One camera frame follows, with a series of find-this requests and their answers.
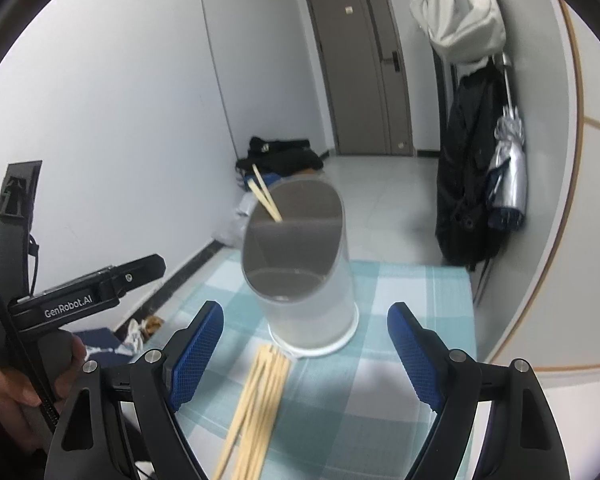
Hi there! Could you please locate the black metal frame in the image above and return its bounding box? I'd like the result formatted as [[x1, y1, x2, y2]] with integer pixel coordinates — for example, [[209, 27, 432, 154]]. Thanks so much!
[[431, 35, 458, 161]]

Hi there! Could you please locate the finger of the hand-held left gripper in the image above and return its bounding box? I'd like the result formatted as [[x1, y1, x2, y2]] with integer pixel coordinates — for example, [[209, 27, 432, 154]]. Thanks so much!
[[111, 254, 167, 294], [0, 160, 44, 304]]

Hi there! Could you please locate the black cable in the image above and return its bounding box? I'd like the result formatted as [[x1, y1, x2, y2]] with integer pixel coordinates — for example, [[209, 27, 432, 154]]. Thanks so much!
[[0, 257, 61, 431]]

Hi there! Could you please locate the person's left hand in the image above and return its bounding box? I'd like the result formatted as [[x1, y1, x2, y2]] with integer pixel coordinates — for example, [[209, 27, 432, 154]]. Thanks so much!
[[0, 336, 90, 441]]

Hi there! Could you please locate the wooden chopstick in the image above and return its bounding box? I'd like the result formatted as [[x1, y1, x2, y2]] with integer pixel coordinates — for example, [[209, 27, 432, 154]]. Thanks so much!
[[247, 181, 280, 223], [251, 163, 284, 223]]

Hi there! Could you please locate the white hanging bag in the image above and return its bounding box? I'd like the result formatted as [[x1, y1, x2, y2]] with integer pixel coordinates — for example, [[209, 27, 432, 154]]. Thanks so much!
[[410, 0, 508, 66]]

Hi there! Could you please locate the frosted white utensil holder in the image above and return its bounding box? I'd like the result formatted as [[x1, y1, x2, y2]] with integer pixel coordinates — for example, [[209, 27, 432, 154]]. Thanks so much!
[[241, 172, 361, 358]]

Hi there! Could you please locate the pile of black clothes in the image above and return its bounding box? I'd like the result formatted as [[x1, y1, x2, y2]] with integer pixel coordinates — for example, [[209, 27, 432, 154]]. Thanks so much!
[[235, 136, 325, 177]]

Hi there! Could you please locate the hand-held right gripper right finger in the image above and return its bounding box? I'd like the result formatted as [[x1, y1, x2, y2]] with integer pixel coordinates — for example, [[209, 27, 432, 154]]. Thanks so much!
[[387, 302, 571, 480]]

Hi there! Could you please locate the teal plaid table mat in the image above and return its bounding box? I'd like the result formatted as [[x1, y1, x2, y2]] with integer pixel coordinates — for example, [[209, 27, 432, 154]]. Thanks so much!
[[145, 255, 478, 480]]

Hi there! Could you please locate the white wardrobe with wood trim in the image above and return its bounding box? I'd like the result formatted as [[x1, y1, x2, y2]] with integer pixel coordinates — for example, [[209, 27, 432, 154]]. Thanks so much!
[[480, 0, 600, 376]]

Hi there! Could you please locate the silver folded umbrella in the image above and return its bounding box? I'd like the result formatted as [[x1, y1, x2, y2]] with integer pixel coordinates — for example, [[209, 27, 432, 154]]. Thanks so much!
[[485, 52, 528, 231]]

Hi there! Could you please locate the bundle of wooden chopsticks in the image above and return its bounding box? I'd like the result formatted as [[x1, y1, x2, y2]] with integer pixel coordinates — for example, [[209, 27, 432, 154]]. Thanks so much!
[[214, 342, 293, 480]]

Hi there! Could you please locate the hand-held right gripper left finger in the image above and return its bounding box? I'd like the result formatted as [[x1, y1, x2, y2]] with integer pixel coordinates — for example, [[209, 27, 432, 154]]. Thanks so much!
[[44, 301, 225, 480]]

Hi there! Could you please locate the black hanging jacket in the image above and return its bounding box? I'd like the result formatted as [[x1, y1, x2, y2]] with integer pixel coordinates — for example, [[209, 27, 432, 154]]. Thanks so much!
[[435, 57, 506, 273]]

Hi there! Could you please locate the large grey plastic bag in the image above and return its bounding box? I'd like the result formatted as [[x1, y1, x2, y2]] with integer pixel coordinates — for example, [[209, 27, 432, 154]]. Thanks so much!
[[214, 217, 247, 251]]

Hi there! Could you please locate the grey-brown door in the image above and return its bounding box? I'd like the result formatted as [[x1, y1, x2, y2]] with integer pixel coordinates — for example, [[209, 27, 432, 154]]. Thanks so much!
[[304, 0, 415, 157]]

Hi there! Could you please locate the person's left forearm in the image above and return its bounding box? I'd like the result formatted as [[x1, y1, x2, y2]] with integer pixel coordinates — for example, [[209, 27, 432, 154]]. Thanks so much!
[[0, 400, 51, 480]]

